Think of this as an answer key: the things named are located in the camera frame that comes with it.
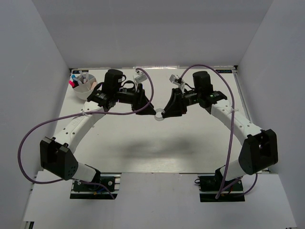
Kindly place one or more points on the right black logo sticker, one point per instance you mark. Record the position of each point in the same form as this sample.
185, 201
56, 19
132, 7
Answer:
222, 71

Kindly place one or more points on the white round divided organizer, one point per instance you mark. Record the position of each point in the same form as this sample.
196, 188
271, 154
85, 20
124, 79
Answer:
84, 90

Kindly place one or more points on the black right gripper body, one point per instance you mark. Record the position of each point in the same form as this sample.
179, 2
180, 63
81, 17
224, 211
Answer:
192, 98

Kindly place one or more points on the pink cap black highlighter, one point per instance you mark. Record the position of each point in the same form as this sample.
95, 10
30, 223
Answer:
73, 84

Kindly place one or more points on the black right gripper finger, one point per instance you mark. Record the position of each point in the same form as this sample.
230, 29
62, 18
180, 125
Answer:
172, 110
175, 100

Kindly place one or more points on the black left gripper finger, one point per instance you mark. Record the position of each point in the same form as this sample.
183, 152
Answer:
149, 110
141, 94

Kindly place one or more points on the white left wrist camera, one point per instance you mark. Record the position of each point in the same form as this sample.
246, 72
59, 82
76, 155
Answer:
139, 77

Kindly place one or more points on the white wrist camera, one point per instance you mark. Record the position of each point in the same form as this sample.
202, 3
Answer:
139, 77
177, 81

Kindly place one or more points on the pink white eraser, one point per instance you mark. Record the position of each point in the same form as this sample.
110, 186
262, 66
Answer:
93, 85

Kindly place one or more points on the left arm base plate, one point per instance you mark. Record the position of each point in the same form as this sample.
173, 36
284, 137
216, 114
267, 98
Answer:
108, 191

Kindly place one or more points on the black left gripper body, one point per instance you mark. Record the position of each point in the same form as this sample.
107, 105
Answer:
128, 97

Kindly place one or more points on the blue cap black highlighter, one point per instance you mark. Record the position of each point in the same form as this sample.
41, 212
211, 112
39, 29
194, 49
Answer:
74, 78

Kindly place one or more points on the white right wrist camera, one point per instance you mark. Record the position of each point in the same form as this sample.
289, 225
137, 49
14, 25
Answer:
177, 81

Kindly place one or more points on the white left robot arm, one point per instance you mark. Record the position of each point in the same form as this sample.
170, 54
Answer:
57, 153

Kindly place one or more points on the clear tape roll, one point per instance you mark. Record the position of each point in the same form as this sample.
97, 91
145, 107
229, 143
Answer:
159, 114

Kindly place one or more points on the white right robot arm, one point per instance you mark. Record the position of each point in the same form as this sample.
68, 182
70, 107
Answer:
259, 147

